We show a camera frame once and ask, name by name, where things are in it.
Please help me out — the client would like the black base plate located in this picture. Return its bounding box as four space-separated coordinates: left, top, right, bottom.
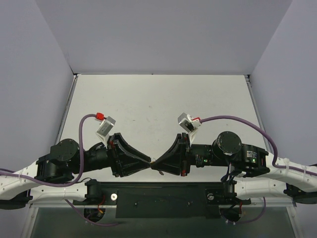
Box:
75 179 251 219

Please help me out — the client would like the aluminium frame rail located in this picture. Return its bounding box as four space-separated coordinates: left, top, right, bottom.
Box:
29 74 78 206
244 74 273 153

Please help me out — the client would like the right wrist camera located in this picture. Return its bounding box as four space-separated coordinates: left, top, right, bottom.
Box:
177 113 202 146

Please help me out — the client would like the aluminium frame rail left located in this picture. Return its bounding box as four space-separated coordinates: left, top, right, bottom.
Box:
29 74 78 206

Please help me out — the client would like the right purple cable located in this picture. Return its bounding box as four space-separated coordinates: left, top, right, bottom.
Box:
199 115 317 177

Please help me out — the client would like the aluminium frame rail right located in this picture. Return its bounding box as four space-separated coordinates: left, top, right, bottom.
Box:
244 74 273 153

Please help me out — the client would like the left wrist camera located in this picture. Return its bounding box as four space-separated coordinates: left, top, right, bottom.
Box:
96 117 116 144

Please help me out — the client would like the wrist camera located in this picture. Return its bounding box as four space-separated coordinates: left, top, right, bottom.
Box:
177 113 202 146
96 117 116 144

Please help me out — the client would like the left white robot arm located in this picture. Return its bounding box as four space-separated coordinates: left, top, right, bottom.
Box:
0 133 151 210

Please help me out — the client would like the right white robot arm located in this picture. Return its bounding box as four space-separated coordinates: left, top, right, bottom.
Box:
151 131 317 204

